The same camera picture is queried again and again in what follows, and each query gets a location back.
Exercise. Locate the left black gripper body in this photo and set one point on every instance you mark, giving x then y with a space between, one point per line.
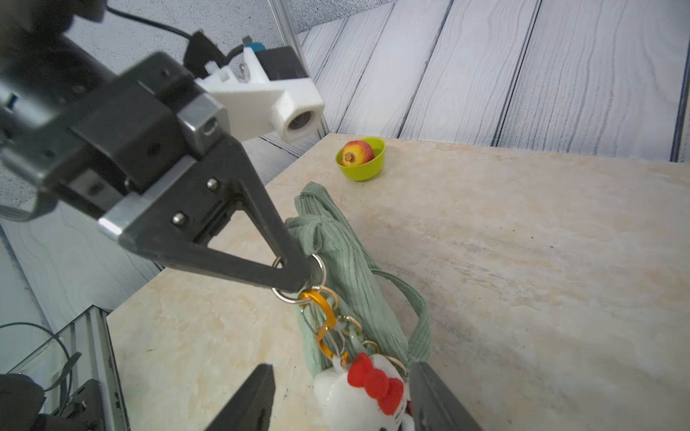
82 135

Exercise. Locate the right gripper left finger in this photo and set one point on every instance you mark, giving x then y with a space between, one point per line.
251 405

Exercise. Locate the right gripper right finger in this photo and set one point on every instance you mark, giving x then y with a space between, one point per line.
434 406

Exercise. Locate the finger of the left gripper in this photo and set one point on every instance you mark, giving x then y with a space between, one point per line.
211 217

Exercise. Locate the white kitty keychain decoration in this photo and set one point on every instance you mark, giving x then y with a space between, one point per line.
369 394

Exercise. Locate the orange carabiner clip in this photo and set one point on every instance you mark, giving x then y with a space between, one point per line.
319 307

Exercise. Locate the green corduroy pouch bag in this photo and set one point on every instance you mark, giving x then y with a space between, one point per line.
321 229

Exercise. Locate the red yellow toy apple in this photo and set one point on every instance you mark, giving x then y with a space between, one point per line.
356 153

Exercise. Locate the green plastic bowl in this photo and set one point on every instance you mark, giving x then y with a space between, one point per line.
369 170

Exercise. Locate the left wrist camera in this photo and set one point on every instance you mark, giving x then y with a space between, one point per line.
249 92

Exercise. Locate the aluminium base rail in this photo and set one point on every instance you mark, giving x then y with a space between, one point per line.
67 381

